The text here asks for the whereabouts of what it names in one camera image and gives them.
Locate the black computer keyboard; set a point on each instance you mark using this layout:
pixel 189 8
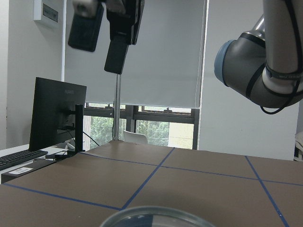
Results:
pixel 17 158

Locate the aluminium frame post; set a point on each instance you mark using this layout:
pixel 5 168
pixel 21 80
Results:
pixel 116 106

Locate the black monitor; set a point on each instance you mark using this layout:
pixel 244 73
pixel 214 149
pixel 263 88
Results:
pixel 57 114

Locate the clear tennis ball can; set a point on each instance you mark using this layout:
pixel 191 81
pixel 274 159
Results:
pixel 154 216

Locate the white chair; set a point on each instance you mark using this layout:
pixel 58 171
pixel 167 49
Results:
pixel 135 137

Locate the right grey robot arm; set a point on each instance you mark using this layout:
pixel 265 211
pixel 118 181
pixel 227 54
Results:
pixel 152 52

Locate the white electrical wall box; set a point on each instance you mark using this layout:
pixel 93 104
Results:
pixel 45 13

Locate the black box with label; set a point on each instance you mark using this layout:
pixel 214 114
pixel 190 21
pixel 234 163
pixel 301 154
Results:
pixel 21 171

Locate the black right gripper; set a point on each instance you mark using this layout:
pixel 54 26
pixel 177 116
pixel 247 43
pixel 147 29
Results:
pixel 124 17

